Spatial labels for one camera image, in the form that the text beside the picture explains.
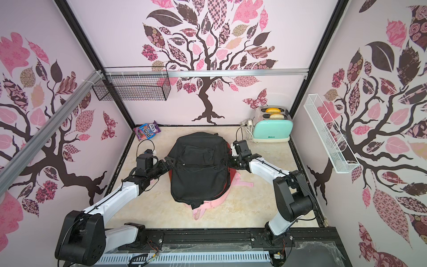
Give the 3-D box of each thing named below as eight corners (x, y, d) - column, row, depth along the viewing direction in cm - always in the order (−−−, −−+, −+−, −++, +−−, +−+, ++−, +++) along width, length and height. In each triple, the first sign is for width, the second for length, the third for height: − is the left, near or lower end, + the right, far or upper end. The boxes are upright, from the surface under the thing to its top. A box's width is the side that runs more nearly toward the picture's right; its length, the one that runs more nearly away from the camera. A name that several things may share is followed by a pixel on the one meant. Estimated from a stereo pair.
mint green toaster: (252, 144, 113) (258, 122, 97) (249, 127, 124) (254, 105, 108) (286, 143, 113) (297, 122, 97) (280, 126, 124) (289, 105, 108)
